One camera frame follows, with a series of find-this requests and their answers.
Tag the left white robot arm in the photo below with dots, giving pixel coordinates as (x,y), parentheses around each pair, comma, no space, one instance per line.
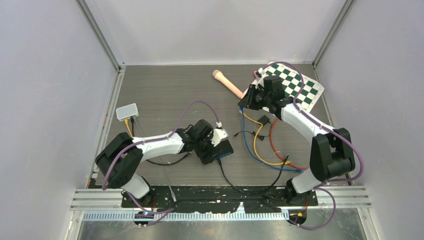
(119,160)

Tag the black network switch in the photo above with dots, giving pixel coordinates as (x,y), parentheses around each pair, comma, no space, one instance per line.
(223,149)

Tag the aluminium front rail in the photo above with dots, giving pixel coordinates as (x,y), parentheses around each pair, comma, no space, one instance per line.
(116,205)

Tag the pink toy microphone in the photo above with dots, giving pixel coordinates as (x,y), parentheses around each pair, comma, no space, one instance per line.
(257,75)

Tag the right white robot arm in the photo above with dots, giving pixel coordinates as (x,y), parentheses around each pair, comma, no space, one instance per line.
(331,154)

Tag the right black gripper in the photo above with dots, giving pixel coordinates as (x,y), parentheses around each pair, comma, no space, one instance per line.
(247,102)

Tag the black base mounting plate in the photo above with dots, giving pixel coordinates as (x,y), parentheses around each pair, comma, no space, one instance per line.
(223,199)

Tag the green white checkerboard mat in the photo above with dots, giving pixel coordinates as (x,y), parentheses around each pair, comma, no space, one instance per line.
(307,90)

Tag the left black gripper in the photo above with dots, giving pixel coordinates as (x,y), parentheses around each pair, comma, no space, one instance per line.
(206,156)

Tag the white small router box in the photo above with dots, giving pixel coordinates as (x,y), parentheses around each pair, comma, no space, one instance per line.
(126,112)

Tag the beige toy microphone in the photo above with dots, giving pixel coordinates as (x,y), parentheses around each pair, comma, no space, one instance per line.
(219,76)

